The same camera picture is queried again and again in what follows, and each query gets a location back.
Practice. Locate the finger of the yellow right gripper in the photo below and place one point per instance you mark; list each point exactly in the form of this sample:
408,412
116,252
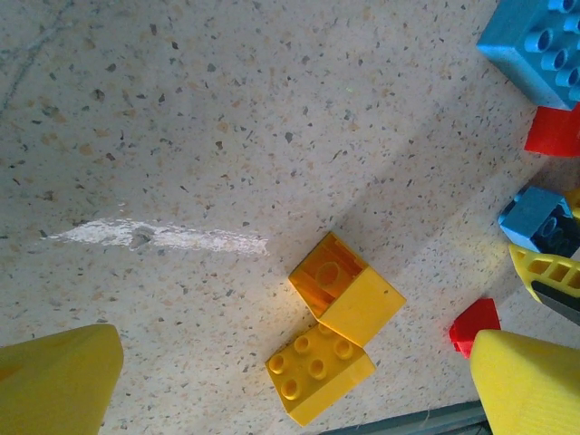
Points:
553,281
574,204

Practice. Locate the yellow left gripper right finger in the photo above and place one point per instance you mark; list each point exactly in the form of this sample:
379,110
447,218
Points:
530,389

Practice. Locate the yellow square lego brick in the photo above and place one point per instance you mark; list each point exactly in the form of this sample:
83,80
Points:
362,303
317,380

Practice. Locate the red lego brick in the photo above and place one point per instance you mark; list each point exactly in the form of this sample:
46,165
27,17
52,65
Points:
555,133
476,324

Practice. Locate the blue lego brick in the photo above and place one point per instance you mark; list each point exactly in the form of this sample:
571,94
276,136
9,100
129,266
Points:
530,217
525,45

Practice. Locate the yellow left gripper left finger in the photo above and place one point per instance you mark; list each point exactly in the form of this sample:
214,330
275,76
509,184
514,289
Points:
54,385

